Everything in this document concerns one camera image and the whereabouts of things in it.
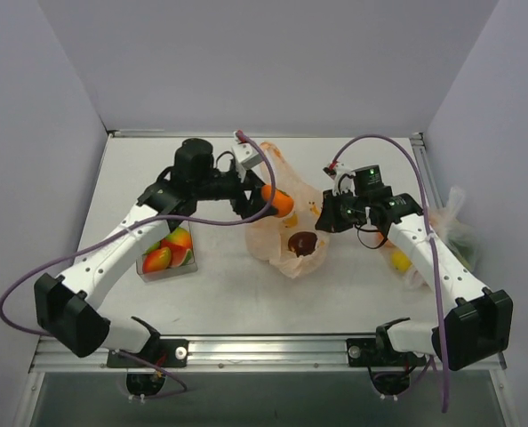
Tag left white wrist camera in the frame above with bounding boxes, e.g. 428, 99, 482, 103
231, 143, 263, 176

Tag aluminium right side rail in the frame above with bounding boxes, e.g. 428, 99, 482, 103
409, 132, 487, 334

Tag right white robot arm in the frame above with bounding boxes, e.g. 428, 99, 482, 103
316, 162, 513, 371

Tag fake watermelon slice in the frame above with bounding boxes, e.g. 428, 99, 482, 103
170, 248, 194, 269

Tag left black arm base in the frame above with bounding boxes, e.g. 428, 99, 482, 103
106, 338, 189, 402

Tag clear plastic fruit box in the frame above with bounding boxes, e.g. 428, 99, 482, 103
135, 222, 198, 282

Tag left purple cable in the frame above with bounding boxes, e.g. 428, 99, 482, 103
0, 131, 278, 395

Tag orange plastic shopping bag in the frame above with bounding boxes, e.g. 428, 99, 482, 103
245, 142, 330, 278

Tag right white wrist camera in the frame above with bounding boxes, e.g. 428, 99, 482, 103
323, 161, 356, 196

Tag purple cable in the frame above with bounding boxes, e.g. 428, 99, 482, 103
332, 134, 452, 415
0, 131, 278, 395

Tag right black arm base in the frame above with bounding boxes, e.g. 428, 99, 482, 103
346, 336, 428, 401

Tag aluminium rail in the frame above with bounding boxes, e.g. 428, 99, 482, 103
28, 333, 508, 374
409, 132, 487, 334

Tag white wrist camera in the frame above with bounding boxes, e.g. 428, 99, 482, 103
323, 161, 356, 196
231, 143, 263, 176

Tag clear bag of fruits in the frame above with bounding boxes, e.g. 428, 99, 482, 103
379, 186, 480, 290

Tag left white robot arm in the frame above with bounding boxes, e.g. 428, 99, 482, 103
34, 133, 277, 366

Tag dark red fake fruit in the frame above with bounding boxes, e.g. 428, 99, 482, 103
288, 231, 317, 257

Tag aluminium front rail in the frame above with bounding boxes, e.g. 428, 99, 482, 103
28, 333, 508, 374

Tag red orange fake mango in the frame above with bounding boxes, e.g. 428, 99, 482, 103
142, 247, 172, 274

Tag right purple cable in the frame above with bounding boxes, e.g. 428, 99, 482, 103
332, 134, 452, 415

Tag orange green fake mango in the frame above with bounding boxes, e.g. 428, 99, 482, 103
160, 227, 193, 251

